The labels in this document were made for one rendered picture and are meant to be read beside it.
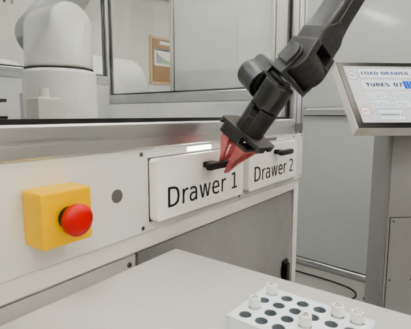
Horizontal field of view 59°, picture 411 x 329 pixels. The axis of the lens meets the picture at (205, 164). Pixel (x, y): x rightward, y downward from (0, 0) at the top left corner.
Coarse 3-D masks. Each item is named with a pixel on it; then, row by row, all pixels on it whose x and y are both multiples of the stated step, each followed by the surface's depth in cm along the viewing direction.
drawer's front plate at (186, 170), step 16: (160, 160) 62; (176, 160) 66; (192, 160) 70; (208, 160) 74; (160, 176) 63; (176, 176) 66; (192, 176) 70; (208, 176) 74; (224, 176) 79; (240, 176) 84; (160, 192) 63; (176, 192) 66; (224, 192) 80; (240, 192) 85; (160, 208) 63; (176, 208) 67; (192, 208) 71
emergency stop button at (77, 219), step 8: (72, 208) 43; (80, 208) 44; (88, 208) 45; (64, 216) 43; (72, 216) 43; (80, 216) 44; (88, 216) 45; (64, 224) 43; (72, 224) 43; (80, 224) 44; (88, 224) 45; (72, 232) 43; (80, 232) 44
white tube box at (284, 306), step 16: (272, 304) 40; (288, 304) 40; (304, 304) 41; (320, 304) 40; (240, 320) 37; (256, 320) 37; (272, 320) 37; (288, 320) 38; (320, 320) 37; (336, 320) 37; (368, 320) 37
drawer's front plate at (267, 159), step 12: (276, 144) 98; (288, 144) 105; (252, 156) 88; (264, 156) 93; (276, 156) 99; (288, 156) 106; (252, 168) 89; (276, 168) 100; (288, 168) 106; (252, 180) 89; (264, 180) 94; (276, 180) 100
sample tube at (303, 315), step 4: (304, 312) 36; (300, 316) 35; (304, 316) 35; (308, 316) 35; (300, 320) 35; (304, 320) 35; (308, 320) 35; (300, 324) 36; (304, 324) 35; (308, 324) 35; (304, 328) 35; (308, 328) 35
